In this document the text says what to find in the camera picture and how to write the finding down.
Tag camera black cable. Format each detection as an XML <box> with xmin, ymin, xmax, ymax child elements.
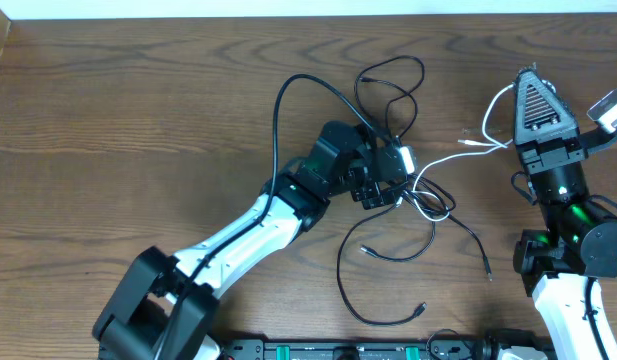
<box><xmin>157</xmin><ymin>73</ymin><xmax>394</xmax><ymax>359</ymax></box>
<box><xmin>582</xmin><ymin>277</ymin><xmax>612</xmax><ymax>360</ymax></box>

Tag right camera black cable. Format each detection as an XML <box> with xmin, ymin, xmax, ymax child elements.
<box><xmin>582</xmin><ymin>277</ymin><xmax>612</xmax><ymax>360</ymax></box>

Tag white usb cable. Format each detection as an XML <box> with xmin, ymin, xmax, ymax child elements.
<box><xmin>406</xmin><ymin>82</ymin><xmax>517</xmax><ymax>224</ymax></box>

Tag thin black usb cable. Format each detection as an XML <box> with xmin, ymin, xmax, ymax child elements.
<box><xmin>335</xmin><ymin>174</ymin><xmax>494</xmax><ymax>328</ymax></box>

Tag left camera black cable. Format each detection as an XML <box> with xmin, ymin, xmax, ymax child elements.
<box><xmin>157</xmin><ymin>73</ymin><xmax>394</xmax><ymax>359</ymax></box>

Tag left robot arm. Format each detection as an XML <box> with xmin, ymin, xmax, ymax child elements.
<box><xmin>92</xmin><ymin>121</ymin><xmax>416</xmax><ymax>359</ymax></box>

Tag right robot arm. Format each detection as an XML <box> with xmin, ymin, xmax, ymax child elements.
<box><xmin>513</xmin><ymin>67</ymin><xmax>617</xmax><ymax>359</ymax></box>

